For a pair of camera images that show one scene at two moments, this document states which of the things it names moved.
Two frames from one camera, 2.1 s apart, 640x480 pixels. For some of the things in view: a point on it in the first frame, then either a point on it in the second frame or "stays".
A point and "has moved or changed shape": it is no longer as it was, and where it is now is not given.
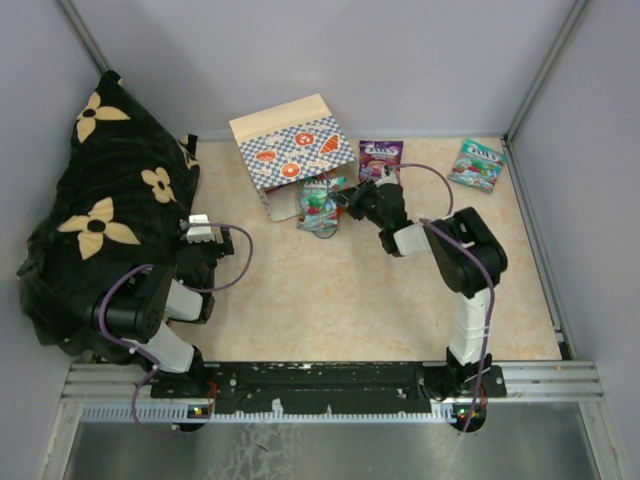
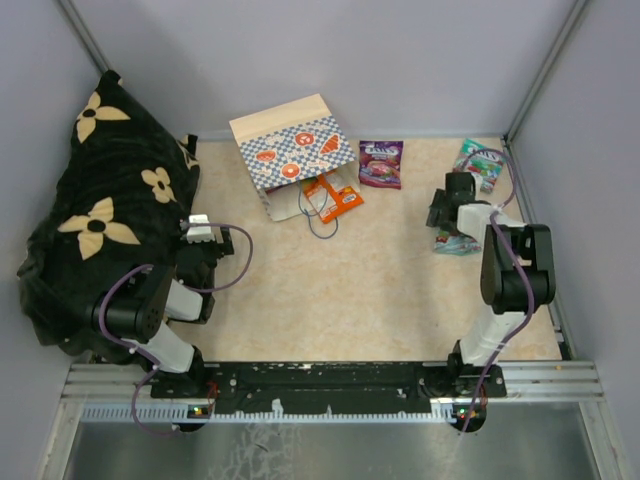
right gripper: x=352 y=197 to x=440 y=201
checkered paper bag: x=286 y=144 stays
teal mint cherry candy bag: x=317 y=213 has moved or changed shape
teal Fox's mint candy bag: x=477 y=166 stays
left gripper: x=221 y=248 stays
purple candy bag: x=374 y=155 stays
